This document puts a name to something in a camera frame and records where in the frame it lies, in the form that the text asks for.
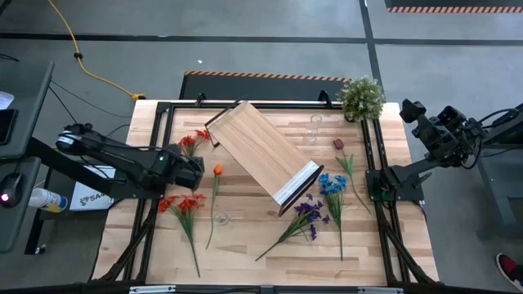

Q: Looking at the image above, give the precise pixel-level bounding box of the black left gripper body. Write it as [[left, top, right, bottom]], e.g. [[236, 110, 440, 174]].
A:
[[169, 149, 193, 189]]

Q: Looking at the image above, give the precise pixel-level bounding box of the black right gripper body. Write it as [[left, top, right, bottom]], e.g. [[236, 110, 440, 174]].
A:
[[422, 105, 471, 156]]

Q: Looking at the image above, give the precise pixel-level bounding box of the orange artificial tulip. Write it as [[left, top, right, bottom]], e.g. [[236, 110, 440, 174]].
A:
[[205, 163, 225, 250]]

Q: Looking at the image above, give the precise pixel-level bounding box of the large red flower bunch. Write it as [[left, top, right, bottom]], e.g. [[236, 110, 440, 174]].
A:
[[157, 194, 208, 278]]

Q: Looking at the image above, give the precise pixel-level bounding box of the small red flower bunch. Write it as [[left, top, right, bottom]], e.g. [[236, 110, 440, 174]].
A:
[[178, 129, 212, 158]]

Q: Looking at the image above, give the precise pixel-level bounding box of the dark red artificial tulip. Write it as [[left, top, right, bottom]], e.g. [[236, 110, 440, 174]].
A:
[[333, 138, 373, 216]]

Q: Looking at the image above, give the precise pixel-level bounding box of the blue artificial flower bunch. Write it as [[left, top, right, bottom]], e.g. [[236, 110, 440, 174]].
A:
[[317, 172, 349, 261]]

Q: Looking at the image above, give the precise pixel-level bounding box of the purple artificial flower bunch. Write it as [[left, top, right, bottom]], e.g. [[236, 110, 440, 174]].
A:
[[255, 193, 331, 262]]

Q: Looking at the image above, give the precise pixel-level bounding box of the potted green white plant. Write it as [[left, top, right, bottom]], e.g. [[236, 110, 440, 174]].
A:
[[336, 75, 387, 123]]

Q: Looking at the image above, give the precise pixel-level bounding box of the dark metal stand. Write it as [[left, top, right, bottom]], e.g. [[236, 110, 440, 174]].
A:
[[476, 101, 523, 228]]

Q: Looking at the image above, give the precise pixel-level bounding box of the white printed box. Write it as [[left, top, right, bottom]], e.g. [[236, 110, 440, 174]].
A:
[[69, 165, 118, 212]]

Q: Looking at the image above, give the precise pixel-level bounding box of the black mat with striped edge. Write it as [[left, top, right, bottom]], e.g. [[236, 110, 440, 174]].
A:
[[178, 70, 352, 101], [384, 0, 523, 14]]

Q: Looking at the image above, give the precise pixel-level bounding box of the black desk leg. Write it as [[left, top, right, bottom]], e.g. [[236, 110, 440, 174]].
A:
[[24, 136, 119, 256]]

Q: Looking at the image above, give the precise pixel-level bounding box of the white spray bottle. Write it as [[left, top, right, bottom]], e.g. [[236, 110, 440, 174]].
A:
[[28, 187, 69, 214]]

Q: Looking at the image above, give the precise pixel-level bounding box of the person's shoe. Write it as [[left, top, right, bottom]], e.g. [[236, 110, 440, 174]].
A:
[[495, 252, 523, 292]]

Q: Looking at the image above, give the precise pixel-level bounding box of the grey desk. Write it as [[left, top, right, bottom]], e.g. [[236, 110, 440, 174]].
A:
[[0, 60, 56, 160]]

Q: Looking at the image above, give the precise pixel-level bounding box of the black computer mouse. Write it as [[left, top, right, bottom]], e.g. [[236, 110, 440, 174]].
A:
[[0, 171, 25, 208]]

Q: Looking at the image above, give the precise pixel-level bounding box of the black flat phone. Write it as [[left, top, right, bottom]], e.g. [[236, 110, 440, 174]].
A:
[[0, 108, 20, 146]]

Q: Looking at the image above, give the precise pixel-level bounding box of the white paper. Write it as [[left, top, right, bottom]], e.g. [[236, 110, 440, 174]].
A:
[[0, 90, 16, 111]]

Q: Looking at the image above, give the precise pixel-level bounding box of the wooden shelf with black frame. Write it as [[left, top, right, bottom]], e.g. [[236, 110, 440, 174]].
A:
[[203, 100, 325, 217]]

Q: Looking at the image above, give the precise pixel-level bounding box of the yellow floor extension cable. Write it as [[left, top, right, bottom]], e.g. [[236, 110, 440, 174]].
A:
[[47, 0, 147, 102]]

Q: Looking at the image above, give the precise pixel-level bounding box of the black floor cable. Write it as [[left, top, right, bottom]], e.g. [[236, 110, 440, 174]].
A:
[[48, 79, 132, 120]]

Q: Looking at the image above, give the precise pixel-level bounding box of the silver metal bracket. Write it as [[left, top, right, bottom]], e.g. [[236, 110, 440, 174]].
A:
[[357, 287, 405, 294], [129, 285, 177, 294]]

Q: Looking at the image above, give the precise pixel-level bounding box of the black metal rig frame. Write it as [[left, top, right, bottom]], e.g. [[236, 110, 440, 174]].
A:
[[0, 89, 523, 294]]

